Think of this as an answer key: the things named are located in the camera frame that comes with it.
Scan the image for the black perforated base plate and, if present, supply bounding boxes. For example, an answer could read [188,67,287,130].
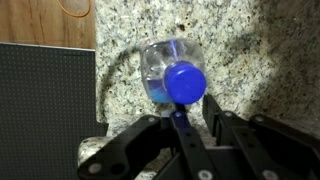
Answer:
[0,42,109,180]

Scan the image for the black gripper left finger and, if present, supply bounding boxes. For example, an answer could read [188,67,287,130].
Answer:
[77,109,219,180]

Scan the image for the Fiji water bottle blue cap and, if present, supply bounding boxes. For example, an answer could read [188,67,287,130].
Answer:
[139,38,208,106]

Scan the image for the orange rimmed round disc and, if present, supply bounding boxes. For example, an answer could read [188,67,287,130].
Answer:
[57,0,92,19]

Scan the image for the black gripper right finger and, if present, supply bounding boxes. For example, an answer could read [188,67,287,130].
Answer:
[202,94,320,180]

